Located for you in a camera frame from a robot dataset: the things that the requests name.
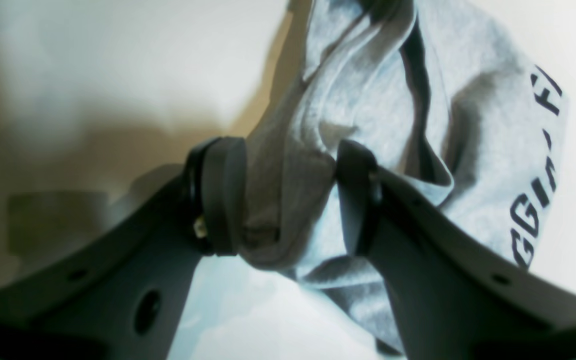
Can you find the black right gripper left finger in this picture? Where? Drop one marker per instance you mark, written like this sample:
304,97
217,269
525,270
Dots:
122,297

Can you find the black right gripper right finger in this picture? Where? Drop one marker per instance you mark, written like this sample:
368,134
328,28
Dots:
452,298

